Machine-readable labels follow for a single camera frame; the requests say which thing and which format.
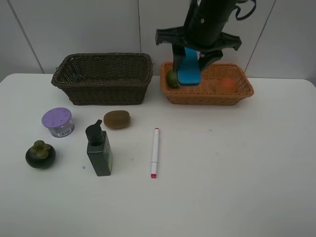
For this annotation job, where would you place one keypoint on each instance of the green lime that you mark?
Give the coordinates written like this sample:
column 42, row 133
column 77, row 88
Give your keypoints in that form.
column 171, row 79

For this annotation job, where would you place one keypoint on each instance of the purple lidded round jar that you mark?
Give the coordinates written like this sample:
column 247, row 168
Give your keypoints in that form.
column 58, row 121

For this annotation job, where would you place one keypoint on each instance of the orange wicker basket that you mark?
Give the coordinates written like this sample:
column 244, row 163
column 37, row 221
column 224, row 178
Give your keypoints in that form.
column 206, row 93

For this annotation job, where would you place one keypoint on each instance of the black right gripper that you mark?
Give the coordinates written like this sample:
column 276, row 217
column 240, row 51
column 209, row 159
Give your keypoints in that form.
column 202, row 31

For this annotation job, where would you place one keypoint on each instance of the dark purple mangosteen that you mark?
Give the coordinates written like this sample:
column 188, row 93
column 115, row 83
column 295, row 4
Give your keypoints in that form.
column 41, row 155

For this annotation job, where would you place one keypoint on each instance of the white red-capped marker pen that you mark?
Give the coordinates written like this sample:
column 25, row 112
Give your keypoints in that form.
column 154, row 162

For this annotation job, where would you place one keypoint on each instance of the dark brown wicker basket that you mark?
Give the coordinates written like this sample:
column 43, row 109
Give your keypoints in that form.
column 104, row 79

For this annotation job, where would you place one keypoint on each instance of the dark green pump bottle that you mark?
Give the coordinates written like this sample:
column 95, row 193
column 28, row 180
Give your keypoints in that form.
column 99, row 150

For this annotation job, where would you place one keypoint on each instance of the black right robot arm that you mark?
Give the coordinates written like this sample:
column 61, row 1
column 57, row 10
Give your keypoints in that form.
column 202, row 31

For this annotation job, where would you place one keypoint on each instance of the orange red peach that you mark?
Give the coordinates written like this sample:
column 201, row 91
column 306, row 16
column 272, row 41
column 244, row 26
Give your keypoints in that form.
column 227, row 85

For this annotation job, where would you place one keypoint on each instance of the blue whiteboard eraser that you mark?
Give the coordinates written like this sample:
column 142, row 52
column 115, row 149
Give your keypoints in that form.
column 188, row 73

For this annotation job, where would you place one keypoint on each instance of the brown kiwi fruit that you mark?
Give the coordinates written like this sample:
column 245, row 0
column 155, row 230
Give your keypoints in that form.
column 118, row 119

